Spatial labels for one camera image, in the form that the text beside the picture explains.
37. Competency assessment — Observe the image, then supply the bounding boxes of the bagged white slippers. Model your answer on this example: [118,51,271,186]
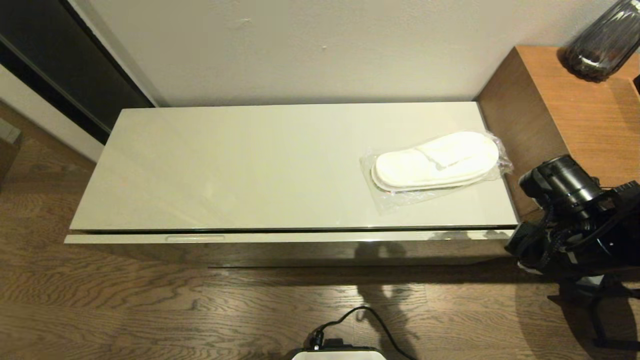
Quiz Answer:
[360,130,515,213]

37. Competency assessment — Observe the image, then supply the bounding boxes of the grey brown furniture piece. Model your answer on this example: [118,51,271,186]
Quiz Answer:
[0,125,23,193]

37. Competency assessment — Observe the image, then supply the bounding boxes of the white glossy cabinet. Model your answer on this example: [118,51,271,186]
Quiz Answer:
[70,101,521,232]

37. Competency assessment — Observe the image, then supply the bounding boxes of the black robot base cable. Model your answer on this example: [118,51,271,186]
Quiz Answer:
[309,306,416,360]

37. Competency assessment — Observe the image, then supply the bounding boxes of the dark ribbed glass vase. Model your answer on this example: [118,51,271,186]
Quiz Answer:
[560,0,640,84]

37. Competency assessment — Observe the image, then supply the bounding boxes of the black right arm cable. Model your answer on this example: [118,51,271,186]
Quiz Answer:
[555,192,640,251]

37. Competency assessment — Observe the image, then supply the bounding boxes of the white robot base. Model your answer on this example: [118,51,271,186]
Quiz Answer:
[287,340,388,360]

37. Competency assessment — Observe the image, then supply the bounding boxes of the black chair legs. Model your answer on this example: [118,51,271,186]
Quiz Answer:
[546,275,640,351]

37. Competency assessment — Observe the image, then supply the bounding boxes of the dark sliding door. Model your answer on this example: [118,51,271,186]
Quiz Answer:
[0,0,156,147]

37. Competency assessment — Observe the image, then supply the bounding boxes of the white glossy drawer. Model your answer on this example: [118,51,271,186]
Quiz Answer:
[64,227,521,268]

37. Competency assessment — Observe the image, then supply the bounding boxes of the brown wooden desk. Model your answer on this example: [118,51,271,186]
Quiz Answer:
[474,46,640,221]

